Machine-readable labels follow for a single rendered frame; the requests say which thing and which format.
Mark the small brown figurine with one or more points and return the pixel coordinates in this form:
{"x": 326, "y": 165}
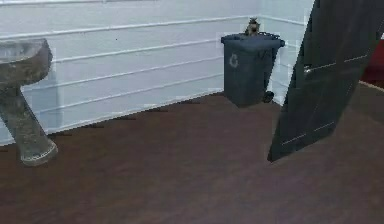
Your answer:
{"x": 252, "y": 27}

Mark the grey pedestal sink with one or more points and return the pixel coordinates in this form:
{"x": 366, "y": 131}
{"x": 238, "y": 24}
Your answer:
{"x": 23, "y": 100}

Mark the dark grey room door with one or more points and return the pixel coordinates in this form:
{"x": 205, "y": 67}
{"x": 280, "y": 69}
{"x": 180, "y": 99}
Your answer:
{"x": 326, "y": 80}

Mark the dark blue wheeled bin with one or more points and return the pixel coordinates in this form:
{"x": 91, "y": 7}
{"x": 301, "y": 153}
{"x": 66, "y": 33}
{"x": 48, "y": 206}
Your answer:
{"x": 246, "y": 70}

